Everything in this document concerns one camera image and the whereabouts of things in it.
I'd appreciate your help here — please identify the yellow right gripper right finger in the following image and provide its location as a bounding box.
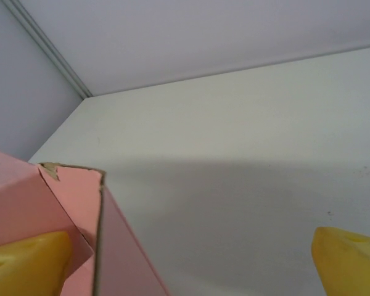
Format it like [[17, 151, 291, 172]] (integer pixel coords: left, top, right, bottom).
[[310, 226, 370, 296]]

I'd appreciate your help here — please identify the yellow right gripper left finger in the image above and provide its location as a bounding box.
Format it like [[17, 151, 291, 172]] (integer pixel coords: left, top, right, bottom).
[[0, 231, 73, 296]]

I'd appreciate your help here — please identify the aluminium frame corner post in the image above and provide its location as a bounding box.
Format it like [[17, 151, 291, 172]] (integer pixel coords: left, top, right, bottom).
[[0, 0, 94, 99]]

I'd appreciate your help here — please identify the pink paper box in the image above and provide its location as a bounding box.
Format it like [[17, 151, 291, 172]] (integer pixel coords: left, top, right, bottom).
[[0, 146, 171, 296]]

